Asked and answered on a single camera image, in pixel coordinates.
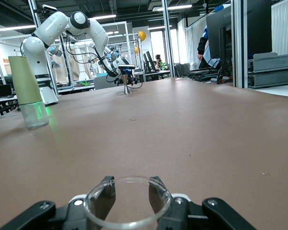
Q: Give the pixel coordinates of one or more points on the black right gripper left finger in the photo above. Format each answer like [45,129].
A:
[50,218]

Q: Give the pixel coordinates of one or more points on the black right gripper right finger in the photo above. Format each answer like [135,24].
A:
[194,218]

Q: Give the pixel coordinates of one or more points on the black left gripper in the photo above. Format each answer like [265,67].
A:
[127,72]

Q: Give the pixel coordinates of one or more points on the steel jigger measuring cup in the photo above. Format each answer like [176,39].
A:
[126,89]

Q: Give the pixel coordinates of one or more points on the clear glass cup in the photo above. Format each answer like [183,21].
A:
[124,225]

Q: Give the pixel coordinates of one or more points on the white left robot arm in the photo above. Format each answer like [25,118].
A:
[50,26]

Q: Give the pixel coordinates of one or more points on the brown table cover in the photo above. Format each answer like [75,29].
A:
[158,131]

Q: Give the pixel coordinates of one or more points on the person in blue jacket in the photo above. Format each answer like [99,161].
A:
[202,48]

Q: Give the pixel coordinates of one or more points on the green bottle with clear base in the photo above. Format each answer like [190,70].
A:
[26,83]

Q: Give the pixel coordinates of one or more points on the black computer monitor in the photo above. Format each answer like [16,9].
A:
[218,31]

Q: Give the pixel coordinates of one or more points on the black laptop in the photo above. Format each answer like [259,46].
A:
[1,91]

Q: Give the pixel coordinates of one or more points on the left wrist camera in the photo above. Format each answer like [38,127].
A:
[126,66]

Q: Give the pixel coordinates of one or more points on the aluminium frame post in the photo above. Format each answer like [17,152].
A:
[240,43]
[169,48]
[33,9]

